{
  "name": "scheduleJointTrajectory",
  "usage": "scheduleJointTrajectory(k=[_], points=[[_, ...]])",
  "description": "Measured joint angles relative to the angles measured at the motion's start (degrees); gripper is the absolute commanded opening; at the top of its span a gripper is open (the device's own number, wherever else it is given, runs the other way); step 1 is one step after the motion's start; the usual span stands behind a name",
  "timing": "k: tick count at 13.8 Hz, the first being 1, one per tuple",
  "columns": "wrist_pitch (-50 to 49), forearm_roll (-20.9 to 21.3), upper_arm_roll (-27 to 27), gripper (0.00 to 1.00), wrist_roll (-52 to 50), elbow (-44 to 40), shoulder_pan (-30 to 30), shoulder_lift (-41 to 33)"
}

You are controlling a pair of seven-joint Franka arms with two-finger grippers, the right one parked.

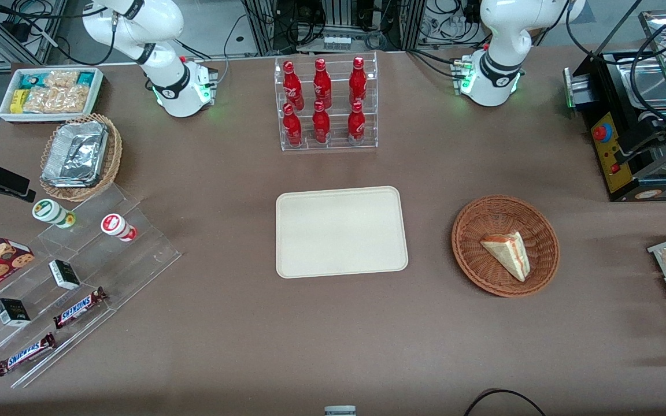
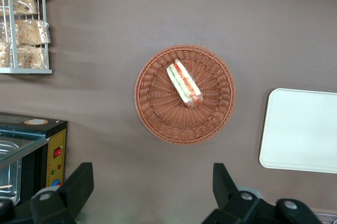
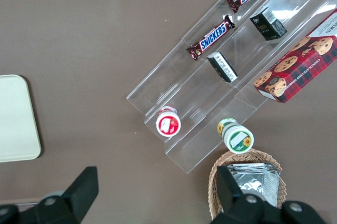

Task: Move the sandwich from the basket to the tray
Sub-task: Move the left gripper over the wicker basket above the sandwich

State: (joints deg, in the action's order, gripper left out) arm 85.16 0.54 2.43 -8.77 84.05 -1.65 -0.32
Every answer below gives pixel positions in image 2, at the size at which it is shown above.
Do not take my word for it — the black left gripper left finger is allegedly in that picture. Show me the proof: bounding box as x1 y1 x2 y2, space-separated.
0 162 95 224

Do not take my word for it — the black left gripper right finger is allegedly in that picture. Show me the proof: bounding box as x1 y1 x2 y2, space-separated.
201 162 323 224

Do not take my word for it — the triangle sandwich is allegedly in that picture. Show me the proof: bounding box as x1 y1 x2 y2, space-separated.
165 59 204 109

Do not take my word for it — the cream plastic tray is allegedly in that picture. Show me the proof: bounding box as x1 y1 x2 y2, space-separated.
259 88 337 174

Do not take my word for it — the round brown wicker basket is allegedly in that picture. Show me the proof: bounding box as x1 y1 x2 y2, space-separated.
134 44 236 146

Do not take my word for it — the tray of packaged snacks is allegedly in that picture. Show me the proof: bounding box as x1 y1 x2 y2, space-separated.
0 0 53 75

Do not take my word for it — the black glass food warmer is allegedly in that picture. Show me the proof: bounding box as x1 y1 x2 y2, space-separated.
0 111 68 209

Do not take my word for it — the stainless steel pan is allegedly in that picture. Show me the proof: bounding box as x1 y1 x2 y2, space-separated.
0 139 22 206

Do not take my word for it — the clear bag of fried snacks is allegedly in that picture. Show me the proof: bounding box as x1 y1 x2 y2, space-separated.
17 46 50 70
0 42 13 68
12 0 39 16
0 21 13 43
14 19 51 46

